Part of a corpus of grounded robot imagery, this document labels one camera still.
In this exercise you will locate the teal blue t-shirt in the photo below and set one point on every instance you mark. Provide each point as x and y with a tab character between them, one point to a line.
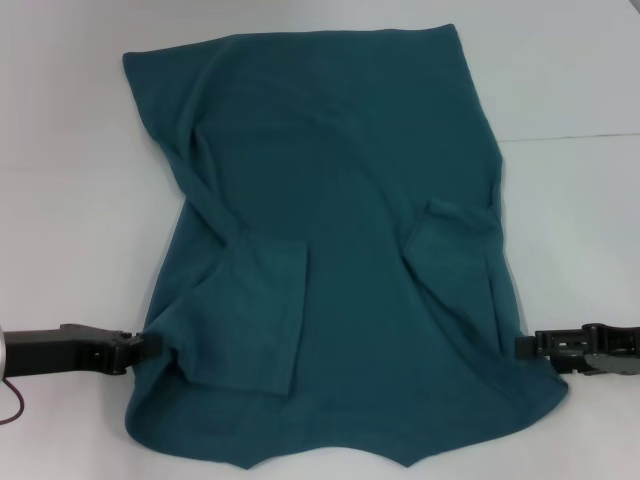
340	225

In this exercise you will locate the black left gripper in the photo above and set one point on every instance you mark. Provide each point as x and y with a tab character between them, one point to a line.
60	350

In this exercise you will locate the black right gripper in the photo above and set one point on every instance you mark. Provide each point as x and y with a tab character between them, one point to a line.
610	350

